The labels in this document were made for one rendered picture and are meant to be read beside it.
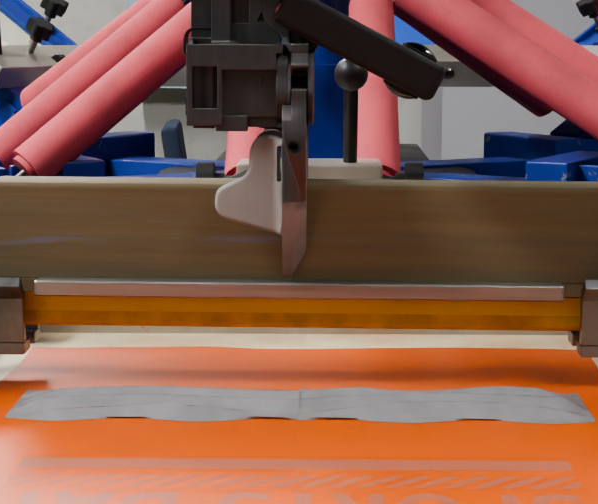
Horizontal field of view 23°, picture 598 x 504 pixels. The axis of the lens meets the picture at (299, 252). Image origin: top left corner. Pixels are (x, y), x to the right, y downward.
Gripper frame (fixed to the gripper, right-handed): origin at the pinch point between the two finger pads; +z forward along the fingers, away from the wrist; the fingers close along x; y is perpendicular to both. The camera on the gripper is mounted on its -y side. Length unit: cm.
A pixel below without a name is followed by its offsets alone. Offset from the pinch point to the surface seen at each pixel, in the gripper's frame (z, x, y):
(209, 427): 8.7, 12.3, 5.0
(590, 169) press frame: 0, -62, -30
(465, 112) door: 11, -375, -45
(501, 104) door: 8, -372, -56
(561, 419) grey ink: 8.5, 10.4, -16.2
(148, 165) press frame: 3, -94, 22
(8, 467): 8.8, 20.6, 15.2
